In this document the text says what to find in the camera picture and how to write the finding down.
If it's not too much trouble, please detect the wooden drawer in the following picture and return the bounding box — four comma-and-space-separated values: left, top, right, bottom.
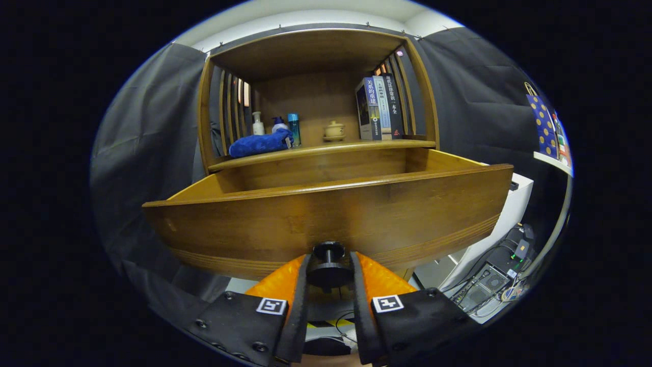
142, 148, 514, 294

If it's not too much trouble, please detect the red label bottle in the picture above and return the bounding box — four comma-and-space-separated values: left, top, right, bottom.
553, 112, 570, 165

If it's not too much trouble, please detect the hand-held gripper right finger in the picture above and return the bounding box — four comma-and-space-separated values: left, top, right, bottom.
349, 251, 482, 365

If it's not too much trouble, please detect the folded blue towel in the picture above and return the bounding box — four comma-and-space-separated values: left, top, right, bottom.
229, 128, 294, 159

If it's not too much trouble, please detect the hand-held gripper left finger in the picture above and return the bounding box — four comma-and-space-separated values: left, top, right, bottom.
186, 253, 311, 366

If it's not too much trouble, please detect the wooden countertop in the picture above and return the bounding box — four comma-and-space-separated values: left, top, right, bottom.
208, 135, 438, 171

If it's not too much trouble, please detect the black electronic device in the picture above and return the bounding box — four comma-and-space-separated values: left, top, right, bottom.
504, 224, 535, 263

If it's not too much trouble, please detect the grey computer tower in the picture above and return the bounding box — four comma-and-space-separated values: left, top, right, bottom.
451, 263, 511, 312

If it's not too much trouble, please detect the book with dark photo cover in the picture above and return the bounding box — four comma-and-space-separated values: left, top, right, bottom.
355, 76, 383, 141

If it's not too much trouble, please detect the blue dotted gift bag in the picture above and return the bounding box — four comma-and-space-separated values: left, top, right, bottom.
526, 82, 558, 160

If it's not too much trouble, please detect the black backdrop cloth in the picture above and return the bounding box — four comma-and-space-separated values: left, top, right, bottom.
91, 23, 561, 306

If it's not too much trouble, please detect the clear blue bottle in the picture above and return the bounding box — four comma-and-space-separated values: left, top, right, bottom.
287, 113, 302, 147

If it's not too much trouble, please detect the white shelf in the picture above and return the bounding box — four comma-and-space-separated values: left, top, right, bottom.
533, 150, 574, 177

